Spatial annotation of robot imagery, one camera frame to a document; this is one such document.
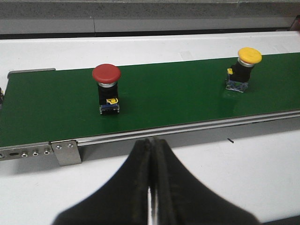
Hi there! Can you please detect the yellow mushroom push button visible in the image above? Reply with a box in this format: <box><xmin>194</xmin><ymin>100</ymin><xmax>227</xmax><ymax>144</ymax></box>
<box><xmin>225</xmin><ymin>47</ymin><xmax>262</xmax><ymax>93</ymax></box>

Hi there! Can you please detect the green conveyor belt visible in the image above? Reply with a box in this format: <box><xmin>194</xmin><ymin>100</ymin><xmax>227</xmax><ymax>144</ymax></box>
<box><xmin>0</xmin><ymin>53</ymin><xmax>300</xmax><ymax>147</ymax></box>

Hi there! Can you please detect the red mushroom push button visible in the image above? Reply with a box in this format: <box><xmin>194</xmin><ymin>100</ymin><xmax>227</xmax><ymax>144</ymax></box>
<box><xmin>92</xmin><ymin>64</ymin><xmax>121</xmax><ymax>115</ymax></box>

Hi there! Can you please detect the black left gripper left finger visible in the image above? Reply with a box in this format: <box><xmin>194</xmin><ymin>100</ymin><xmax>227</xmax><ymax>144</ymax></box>
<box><xmin>54</xmin><ymin>139</ymin><xmax>150</xmax><ymax>225</ymax></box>

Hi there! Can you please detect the grey stone counter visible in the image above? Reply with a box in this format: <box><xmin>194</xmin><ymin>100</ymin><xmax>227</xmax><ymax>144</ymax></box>
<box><xmin>0</xmin><ymin>0</ymin><xmax>300</xmax><ymax>39</ymax></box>

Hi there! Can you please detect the aluminium conveyor frame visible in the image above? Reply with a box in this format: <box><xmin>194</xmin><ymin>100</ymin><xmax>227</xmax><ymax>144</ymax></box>
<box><xmin>0</xmin><ymin>71</ymin><xmax>300</xmax><ymax>160</ymax></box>

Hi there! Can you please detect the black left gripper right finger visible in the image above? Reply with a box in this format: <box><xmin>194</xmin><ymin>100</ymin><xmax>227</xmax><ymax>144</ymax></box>
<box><xmin>151</xmin><ymin>139</ymin><xmax>259</xmax><ymax>225</ymax></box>

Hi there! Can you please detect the steel conveyor bracket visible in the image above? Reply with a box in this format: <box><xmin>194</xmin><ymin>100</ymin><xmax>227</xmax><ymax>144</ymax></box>
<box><xmin>51</xmin><ymin>140</ymin><xmax>82</xmax><ymax>166</ymax></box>

